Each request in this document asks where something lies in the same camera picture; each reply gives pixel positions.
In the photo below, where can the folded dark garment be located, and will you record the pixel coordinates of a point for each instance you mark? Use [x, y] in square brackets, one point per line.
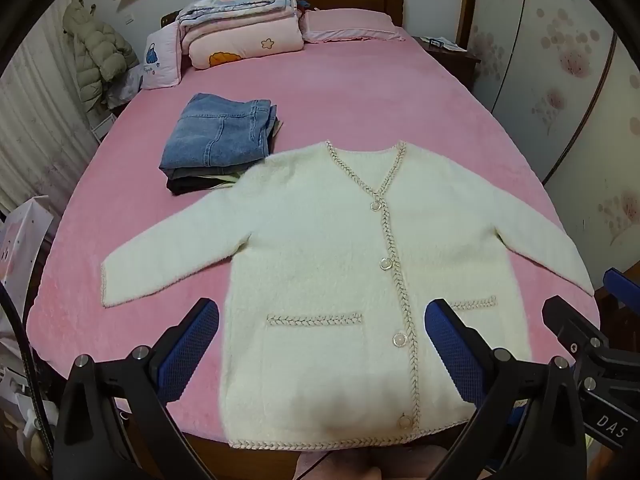
[190, 184]

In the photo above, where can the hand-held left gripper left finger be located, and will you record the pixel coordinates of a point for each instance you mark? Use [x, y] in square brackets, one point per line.
[190, 345]

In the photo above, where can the wooden nightstand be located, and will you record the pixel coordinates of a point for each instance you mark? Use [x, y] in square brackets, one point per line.
[462, 67]

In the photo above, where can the pink plush bed sheet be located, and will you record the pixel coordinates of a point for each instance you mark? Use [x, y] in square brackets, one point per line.
[375, 90]

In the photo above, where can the folded pink quilt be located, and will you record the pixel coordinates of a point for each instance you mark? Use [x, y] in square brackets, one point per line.
[250, 40]

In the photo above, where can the white cushion with blue print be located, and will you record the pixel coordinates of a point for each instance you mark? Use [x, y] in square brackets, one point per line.
[160, 60]

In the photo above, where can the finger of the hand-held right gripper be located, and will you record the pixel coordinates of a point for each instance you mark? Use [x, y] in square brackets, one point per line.
[622, 287]
[570, 327]

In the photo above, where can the white curtain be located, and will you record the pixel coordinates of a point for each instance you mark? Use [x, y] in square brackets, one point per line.
[35, 125]

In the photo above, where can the pink pillow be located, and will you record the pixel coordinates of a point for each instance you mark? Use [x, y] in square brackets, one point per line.
[350, 25]

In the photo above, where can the papers on nightstand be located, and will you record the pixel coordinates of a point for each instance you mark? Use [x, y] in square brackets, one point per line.
[440, 42]

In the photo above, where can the green puffer jacket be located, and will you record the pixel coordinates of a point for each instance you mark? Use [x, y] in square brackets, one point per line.
[97, 55]

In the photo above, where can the folded blue jeans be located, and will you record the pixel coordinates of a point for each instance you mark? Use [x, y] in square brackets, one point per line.
[215, 130]

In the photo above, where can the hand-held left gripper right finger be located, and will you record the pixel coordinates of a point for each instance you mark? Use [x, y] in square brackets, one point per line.
[450, 352]

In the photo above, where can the white fuzzy cardigan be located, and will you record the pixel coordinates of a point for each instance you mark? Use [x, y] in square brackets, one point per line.
[310, 240]

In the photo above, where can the white paper bag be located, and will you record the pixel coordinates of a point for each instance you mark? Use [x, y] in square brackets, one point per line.
[25, 240]

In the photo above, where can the floral wardrobe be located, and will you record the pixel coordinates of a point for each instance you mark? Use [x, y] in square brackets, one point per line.
[550, 60]

